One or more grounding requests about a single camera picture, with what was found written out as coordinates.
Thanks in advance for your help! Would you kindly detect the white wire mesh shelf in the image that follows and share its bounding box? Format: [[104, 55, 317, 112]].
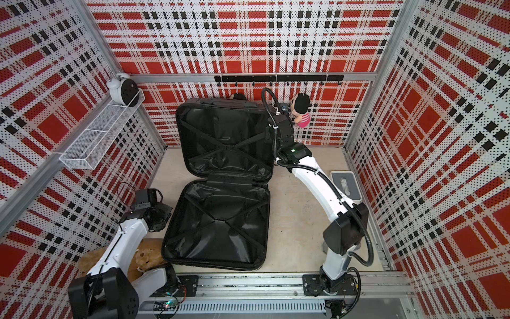
[[59, 89, 145, 170]]

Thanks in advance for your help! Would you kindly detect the black hard-shell suitcase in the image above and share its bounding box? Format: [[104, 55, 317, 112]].
[[161, 98, 274, 271]]

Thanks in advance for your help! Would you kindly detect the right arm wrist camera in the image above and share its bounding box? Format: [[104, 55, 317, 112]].
[[280, 103, 290, 114]]

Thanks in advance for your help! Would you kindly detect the white alarm clock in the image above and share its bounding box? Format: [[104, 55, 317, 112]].
[[106, 73, 139, 107]]

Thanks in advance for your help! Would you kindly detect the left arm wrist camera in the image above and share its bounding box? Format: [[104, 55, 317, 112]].
[[133, 188, 159, 211]]

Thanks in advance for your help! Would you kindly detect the white grey tissue box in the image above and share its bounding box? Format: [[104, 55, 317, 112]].
[[330, 170, 363, 204]]

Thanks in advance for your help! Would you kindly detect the brown teddy bear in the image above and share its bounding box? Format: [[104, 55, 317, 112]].
[[77, 238, 165, 283]]

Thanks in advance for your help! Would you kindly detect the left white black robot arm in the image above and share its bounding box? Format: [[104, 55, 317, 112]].
[[68, 203, 179, 318]]

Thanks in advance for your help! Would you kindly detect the right hanging plush doll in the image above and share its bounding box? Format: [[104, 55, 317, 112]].
[[290, 93, 311, 128]]

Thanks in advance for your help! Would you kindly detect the black wall hook rail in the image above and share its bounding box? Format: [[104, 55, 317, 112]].
[[214, 74, 345, 83]]

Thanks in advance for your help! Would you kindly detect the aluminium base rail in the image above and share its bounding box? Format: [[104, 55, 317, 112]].
[[135, 272, 420, 318]]

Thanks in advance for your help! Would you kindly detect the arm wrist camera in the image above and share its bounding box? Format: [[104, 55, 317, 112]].
[[133, 188, 159, 211], [280, 103, 290, 114]]

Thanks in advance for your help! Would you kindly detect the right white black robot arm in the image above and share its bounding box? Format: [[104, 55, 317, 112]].
[[268, 113, 375, 296]]

